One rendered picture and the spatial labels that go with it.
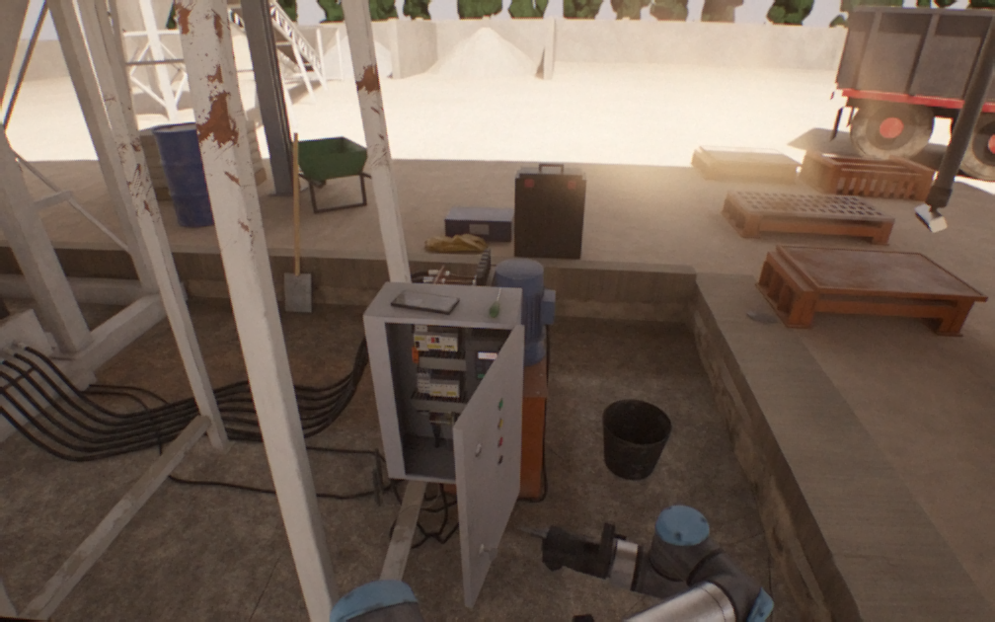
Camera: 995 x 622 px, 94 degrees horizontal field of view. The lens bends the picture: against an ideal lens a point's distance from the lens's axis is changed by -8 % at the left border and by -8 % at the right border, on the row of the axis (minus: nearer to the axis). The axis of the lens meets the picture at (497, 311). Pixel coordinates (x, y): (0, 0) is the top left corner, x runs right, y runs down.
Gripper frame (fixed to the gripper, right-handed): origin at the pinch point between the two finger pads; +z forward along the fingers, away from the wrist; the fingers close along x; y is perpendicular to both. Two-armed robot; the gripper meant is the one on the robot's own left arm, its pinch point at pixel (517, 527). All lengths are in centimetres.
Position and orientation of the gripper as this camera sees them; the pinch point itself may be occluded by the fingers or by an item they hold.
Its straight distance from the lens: 116.1
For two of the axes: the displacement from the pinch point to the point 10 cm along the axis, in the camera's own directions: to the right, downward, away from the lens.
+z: -9.4, -1.6, 2.9
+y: 0.0, 8.7, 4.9
